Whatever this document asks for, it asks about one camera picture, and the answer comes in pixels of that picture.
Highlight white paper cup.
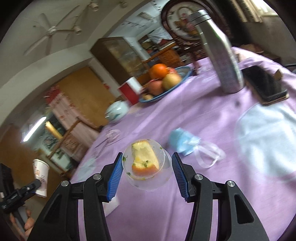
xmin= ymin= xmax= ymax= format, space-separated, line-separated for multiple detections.
xmin=33 ymin=159 xmax=50 ymax=198

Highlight blue face mask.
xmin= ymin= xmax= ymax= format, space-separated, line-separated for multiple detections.
xmin=169 ymin=128 xmax=226 ymax=169

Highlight clear plastic cup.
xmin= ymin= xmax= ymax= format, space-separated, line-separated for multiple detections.
xmin=121 ymin=139 xmax=173 ymax=191

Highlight bitten bread piece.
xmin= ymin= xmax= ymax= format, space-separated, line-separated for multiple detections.
xmin=132 ymin=141 xmax=159 ymax=177

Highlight purple tablecloth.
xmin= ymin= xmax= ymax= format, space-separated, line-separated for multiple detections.
xmin=71 ymin=50 xmax=295 ymax=240

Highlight eyeglasses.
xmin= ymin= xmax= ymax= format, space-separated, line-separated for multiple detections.
xmin=94 ymin=129 xmax=121 ymax=158

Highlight white ceramic jar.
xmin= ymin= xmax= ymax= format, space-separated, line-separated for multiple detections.
xmin=105 ymin=101 xmax=130 ymax=123

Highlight black smartphone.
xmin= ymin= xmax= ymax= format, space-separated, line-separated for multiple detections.
xmin=241 ymin=66 xmax=289 ymax=106

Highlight red white box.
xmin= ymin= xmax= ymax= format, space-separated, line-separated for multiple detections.
xmin=118 ymin=77 xmax=142 ymax=105

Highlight steel water bottle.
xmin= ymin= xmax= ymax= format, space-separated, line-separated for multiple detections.
xmin=188 ymin=9 xmax=244 ymax=94

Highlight yellow pear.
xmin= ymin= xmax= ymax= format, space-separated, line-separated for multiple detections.
xmin=162 ymin=73 xmax=182 ymax=90

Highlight red apple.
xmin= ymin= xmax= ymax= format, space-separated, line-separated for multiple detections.
xmin=145 ymin=79 xmax=165 ymax=96

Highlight blue fruit plate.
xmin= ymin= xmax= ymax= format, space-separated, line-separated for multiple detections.
xmin=139 ymin=66 xmax=192 ymax=103

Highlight orange fruit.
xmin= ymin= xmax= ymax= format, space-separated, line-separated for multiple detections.
xmin=149 ymin=63 xmax=169 ymax=79

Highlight brown glass cabinet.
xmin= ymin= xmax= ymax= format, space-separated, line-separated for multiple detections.
xmin=90 ymin=37 xmax=151 ymax=85

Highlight wooden chair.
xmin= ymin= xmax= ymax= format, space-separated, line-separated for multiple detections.
xmin=142 ymin=43 xmax=184 ymax=69

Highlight ceiling fan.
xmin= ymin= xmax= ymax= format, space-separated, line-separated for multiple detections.
xmin=23 ymin=5 xmax=79 ymax=56

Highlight round framed picture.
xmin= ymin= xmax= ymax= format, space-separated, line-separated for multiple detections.
xmin=160 ymin=0 xmax=209 ymax=41

